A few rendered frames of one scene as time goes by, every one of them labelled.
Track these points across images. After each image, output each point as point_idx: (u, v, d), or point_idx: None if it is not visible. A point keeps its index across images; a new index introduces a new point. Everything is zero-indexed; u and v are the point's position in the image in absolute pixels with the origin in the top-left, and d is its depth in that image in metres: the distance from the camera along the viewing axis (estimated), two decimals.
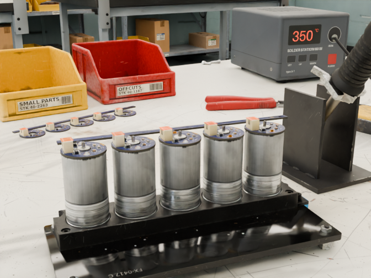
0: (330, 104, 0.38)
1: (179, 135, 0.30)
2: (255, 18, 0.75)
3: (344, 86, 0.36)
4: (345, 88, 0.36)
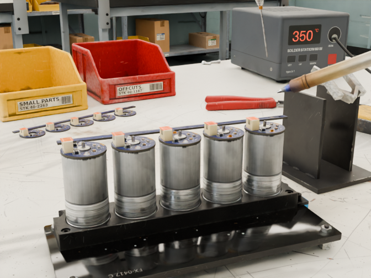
0: (368, 64, 0.27)
1: (179, 135, 0.30)
2: (255, 18, 0.75)
3: None
4: None
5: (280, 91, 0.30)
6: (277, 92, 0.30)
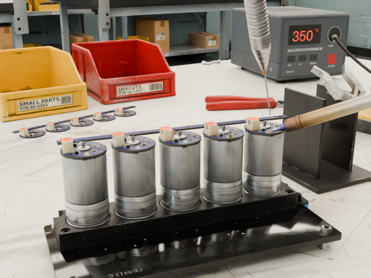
0: (360, 108, 0.28)
1: (179, 135, 0.30)
2: None
3: None
4: None
5: (274, 131, 0.30)
6: (271, 131, 0.31)
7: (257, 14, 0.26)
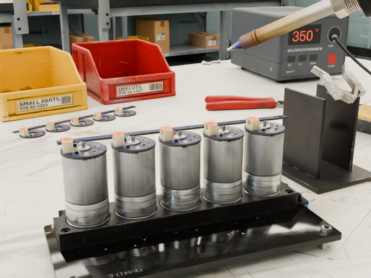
0: (318, 15, 0.26)
1: (179, 135, 0.30)
2: (255, 18, 0.75)
3: (370, 4, 0.24)
4: (369, 6, 0.24)
5: (230, 49, 0.28)
6: (227, 51, 0.28)
7: None
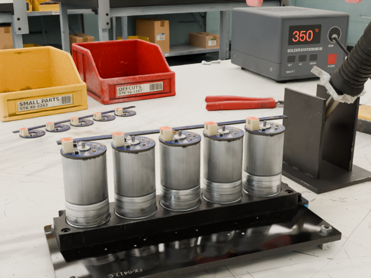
0: (330, 105, 0.38)
1: (179, 135, 0.30)
2: (255, 18, 0.75)
3: (343, 86, 0.36)
4: (344, 88, 0.36)
5: None
6: None
7: None
